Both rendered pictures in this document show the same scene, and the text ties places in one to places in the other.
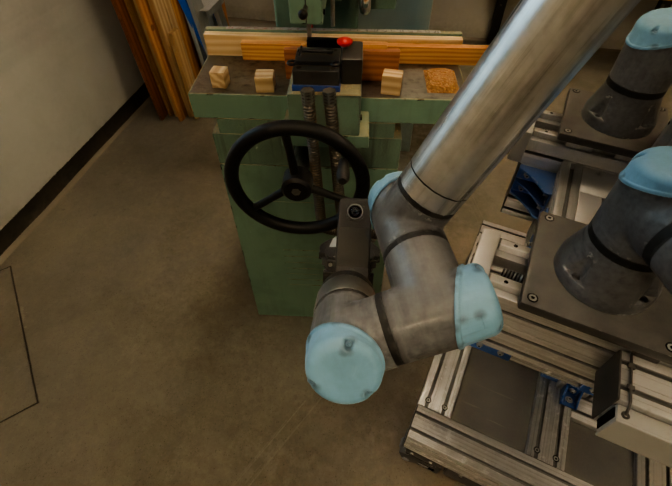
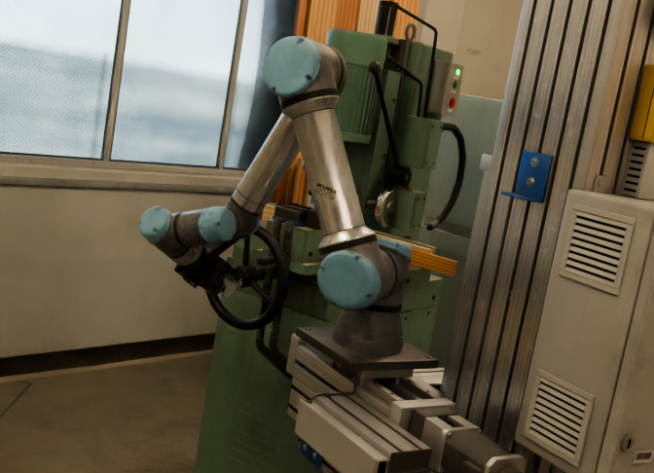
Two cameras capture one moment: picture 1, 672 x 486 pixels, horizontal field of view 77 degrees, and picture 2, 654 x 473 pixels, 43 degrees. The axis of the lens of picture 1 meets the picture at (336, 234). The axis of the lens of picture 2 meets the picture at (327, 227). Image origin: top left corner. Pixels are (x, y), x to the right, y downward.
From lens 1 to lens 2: 1.66 m
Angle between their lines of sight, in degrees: 47
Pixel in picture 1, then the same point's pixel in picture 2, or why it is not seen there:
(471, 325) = (205, 216)
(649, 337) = (347, 354)
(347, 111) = (298, 240)
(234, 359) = not seen: outside the picture
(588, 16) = (284, 121)
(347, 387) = (149, 225)
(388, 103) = not seen: hidden behind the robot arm
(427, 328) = (191, 215)
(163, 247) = (158, 428)
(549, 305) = (310, 332)
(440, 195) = (239, 192)
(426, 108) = not seen: hidden behind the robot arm
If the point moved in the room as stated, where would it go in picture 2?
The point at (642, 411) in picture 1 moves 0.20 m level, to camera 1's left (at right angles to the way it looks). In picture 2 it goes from (321, 404) to (241, 372)
